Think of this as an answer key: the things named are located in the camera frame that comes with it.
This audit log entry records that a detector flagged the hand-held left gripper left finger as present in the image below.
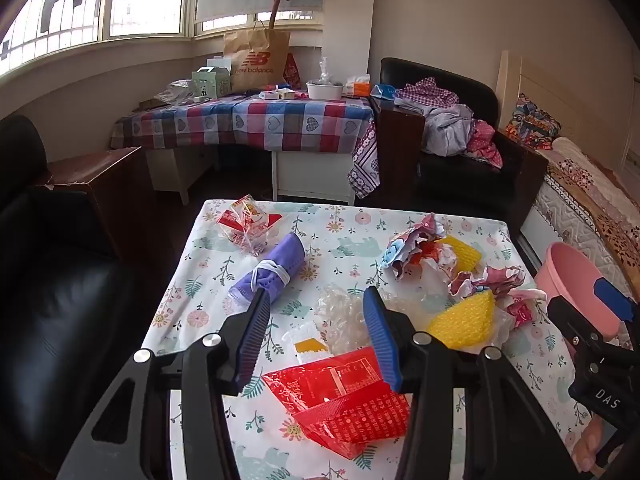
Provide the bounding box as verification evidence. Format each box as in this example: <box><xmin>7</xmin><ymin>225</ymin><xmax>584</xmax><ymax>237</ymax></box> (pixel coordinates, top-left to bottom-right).
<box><xmin>56</xmin><ymin>287</ymin><xmax>273</xmax><ymax>480</ymax></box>

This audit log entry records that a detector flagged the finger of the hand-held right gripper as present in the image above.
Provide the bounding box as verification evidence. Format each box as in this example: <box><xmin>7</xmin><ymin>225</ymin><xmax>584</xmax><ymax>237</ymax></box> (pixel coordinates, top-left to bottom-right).
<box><xmin>546</xmin><ymin>296</ymin><xmax>618</xmax><ymax>356</ymax></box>
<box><xmin>592</xmin><ymin>277</ymin><xmax>640</xmax><ymax>323</ymax></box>

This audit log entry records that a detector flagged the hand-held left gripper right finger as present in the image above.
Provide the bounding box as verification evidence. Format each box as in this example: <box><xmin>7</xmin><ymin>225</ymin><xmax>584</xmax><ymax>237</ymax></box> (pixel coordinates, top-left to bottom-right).
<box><xmin>362</xmin><ymin>286</ymin><xmax>576</xmax><ymax>480</ymax></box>

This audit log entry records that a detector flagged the clear bubble plastic bag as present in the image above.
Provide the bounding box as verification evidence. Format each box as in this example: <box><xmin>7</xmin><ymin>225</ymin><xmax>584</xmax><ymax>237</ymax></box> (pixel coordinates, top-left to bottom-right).
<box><xmin>315</xmin><ymin>282</ymin><xmax>436</xmax><ymax>356</ymax></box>

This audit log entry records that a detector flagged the pink plastic basin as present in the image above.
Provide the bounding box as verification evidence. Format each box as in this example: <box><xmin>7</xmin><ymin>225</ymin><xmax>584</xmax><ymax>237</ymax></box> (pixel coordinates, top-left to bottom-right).
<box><xmin>534</xmin><ymin>242</ymin><xmax>626</xmax><ymax>341</ymax></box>

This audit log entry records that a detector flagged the small white yellow wrapper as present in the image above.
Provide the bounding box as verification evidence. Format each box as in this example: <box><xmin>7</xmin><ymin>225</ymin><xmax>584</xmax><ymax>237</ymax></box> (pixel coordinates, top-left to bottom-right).
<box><xmin>282</xmin><ymin>322</ymin><xmax>328</xmax><ymax>366</ymax></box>

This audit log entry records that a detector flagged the red plastic wrapper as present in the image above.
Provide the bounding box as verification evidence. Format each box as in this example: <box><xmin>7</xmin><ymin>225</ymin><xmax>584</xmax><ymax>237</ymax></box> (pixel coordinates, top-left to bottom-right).
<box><xmin>262</xmin><ymin>346</ymin><xmax>411</xmax><ymax>461</ymax></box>

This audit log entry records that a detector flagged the yellow foam net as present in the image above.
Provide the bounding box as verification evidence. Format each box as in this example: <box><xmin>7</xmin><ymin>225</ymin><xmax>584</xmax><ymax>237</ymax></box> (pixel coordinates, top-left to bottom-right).
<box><xmin>437</xmin><ymin>235</ymin><xmax>483</xmax><ymax>273</ymax></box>
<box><xmin>426</xmin><ymin>290</ymin><xmax>496</xmax><ymax>350</ymax></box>

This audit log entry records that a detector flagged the pink paper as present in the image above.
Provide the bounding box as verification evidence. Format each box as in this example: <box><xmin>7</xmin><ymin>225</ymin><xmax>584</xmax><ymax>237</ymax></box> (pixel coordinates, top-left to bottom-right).
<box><xmin>447</xmin><ymin>265</ymin><xmax>548</xmax><ymax>331</ymax></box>

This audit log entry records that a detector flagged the colourful paper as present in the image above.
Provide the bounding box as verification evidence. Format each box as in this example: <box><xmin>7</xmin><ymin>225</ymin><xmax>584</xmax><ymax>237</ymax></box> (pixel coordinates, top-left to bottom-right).
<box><xmin>381</xmin><ymin>213</ymin><xmax>458</xmax><ymax>281</ymax></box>

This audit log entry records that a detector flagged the clear red white wrapper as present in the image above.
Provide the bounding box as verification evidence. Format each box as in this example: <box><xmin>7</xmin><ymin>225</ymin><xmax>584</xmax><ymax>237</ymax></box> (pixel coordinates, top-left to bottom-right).
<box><xmin>215</xmin><ymin>195</ymin><xmax>283</xmax><ymax>256</ymax></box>

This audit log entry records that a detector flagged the person's right hand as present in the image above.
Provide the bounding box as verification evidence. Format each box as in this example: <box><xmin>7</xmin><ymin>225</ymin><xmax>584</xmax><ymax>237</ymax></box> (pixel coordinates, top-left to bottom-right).
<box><xmin>570</xmin><ymin>415</ymin><xmax>626</xmax><ymax>473</ymax></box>

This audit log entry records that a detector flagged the bed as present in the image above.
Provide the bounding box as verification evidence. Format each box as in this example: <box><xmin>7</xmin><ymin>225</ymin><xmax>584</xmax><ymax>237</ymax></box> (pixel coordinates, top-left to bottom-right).
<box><xmin>497</xmin><ymin>50</ymin><xmax>640</xmax><ymax>311</ymax></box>

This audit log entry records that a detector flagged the brown floral blanket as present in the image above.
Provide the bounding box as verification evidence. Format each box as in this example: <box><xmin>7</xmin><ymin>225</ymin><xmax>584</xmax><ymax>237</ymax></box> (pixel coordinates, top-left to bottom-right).
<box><xmin>545</xmin><ymin>137</ymin><xmax>640</xmax><ymax>286</ymax></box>

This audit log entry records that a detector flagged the floral tablecloth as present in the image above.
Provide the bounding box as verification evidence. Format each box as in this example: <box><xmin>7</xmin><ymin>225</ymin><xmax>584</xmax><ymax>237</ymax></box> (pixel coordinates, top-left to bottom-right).
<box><xmin>142</xmin><ymin>199</ymin><xmax>593</xmax><ymax>480</ymax></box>

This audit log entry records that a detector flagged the purple patterned cloth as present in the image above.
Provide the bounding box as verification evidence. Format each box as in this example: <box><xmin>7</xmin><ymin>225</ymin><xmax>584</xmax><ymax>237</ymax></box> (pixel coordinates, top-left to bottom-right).
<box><xmin>348</xmin><ymin>120</ymin><xmax>380</xmax><ymax>200</ymax></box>

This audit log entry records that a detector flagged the colourful pillow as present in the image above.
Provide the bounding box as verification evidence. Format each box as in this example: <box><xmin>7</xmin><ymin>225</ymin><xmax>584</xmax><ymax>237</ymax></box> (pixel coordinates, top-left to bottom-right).
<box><xmin>505</xmin><ymin>92</ymin><xmax>562</xmax><ymax>151</ymax></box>

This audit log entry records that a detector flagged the empty black armchair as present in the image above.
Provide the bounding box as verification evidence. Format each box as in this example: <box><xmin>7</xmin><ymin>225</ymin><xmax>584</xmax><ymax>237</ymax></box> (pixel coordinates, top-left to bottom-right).
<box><xmin>0</xmin><ymin>115</ymin><xmax>176</xmax><ymax>480</ymax></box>

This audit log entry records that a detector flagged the pink dotted cloth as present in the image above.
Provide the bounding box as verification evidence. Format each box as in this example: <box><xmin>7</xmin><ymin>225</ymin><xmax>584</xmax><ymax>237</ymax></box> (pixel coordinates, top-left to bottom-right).
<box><xmin>467</xmin><ymin>120</ymin><xmax>503</xmax><ymax>168</ymax></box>

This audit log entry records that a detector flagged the checked heart tablecloth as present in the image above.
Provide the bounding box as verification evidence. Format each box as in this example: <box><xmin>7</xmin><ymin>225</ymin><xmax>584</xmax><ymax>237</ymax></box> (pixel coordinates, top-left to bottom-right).
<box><xmin>111</xmin><ymin>91</ymin><xmax>378</xmax><ymax>153</ymax></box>

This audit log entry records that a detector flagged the grey garment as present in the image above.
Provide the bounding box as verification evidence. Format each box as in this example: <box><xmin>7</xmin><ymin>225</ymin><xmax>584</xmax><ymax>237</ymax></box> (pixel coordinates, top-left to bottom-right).
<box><xmin>422</xmin><ymin>104</ymin><xmax>476</xmax><ymax>157</ymax></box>

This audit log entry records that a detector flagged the green cardboard box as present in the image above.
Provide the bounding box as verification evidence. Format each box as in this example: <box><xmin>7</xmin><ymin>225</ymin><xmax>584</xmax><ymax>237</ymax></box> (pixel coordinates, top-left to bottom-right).
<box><xmin>191</xmin><ymin>66</ymin><xmax>232</xmax><ymax>98</ymax></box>

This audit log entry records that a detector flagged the white bowl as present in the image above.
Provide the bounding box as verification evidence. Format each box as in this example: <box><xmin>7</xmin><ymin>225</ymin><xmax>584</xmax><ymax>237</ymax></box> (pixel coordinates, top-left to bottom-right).
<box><xmin>306</xmin><ymin>80</ymin><xmax>344</xmax><ymax>100</ymax></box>

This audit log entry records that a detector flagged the pink checked garment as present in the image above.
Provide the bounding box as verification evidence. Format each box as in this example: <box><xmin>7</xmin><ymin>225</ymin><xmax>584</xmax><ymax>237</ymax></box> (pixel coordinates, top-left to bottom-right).
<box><xmin>395</xmin><ymin>77</ymin><xmax>458</xmax><ymax>109</ymax></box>

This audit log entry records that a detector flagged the orange tissue box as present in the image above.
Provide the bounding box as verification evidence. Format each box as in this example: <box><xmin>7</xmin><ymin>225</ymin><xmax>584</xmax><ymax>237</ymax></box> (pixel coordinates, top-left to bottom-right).
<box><xmin>344</xmin><ymin>75</ymin><xmax>372</xmax><ymax>97</ymax></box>

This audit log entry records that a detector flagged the red packet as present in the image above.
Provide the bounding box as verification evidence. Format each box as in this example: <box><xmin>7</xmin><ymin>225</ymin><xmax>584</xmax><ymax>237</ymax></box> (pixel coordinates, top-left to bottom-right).
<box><xmin>284</xmin><ymin>52</ymin><xmax>303</xmax><ymax>90</ymax></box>

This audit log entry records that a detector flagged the black armchair with clothes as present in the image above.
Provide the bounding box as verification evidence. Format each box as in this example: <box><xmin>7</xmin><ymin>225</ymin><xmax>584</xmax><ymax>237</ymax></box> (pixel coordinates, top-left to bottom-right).
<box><xmin>372</xmin><ymin>57</ymin><xmax>548</xmax><ymax>211</ymax></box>

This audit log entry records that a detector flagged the brown paper bag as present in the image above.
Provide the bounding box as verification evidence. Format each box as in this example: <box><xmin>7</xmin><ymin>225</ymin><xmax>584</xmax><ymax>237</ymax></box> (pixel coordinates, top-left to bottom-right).
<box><xmin>223</xmin><ymin>22</ymin><xmax>291</xmax><ymax>93</ymax></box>

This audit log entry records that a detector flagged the white framed window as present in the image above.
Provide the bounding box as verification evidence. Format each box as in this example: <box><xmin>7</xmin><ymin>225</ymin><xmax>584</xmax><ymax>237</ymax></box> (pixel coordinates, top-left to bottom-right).
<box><xmin>0</xmin><ymin>0</ymin><xmax>326</xmax><ymax>78</ymax></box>

